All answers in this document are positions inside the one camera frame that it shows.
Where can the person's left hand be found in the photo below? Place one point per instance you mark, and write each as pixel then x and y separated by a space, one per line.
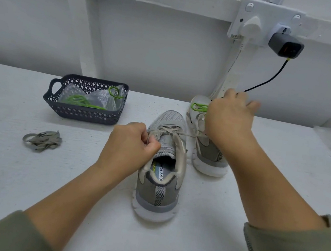
pixel 126 152

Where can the person's right hand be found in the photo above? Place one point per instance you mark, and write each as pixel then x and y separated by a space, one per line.
pixel 230 124

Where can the green shoelace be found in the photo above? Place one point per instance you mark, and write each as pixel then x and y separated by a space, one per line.
pixel 198 107
pixel 77 100

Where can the gray sneaker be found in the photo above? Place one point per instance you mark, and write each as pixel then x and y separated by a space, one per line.
pixel 206 160
pixel 156 199

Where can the beige shoelace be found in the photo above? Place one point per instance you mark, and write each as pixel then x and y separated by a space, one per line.
pixel 42 140
pixel 180 131

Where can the clear plastic bag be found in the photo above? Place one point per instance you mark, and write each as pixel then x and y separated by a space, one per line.
pixel 99 97

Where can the person's left forearm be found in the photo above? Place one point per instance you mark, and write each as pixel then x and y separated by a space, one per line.
pixel 47 224

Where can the person's right forearm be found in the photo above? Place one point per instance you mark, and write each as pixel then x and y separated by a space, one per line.
pixel 286 227

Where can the dark plastic lattice basket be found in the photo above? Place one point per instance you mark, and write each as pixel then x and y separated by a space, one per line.
pixel 81 115

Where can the gray charger adapter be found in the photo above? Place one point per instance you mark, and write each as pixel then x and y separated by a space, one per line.
pixel 286 45

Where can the white plug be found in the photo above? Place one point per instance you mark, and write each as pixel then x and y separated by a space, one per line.
pixel 251 28

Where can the white wall socket plate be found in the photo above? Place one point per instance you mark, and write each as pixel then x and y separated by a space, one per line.
pixel 267 10

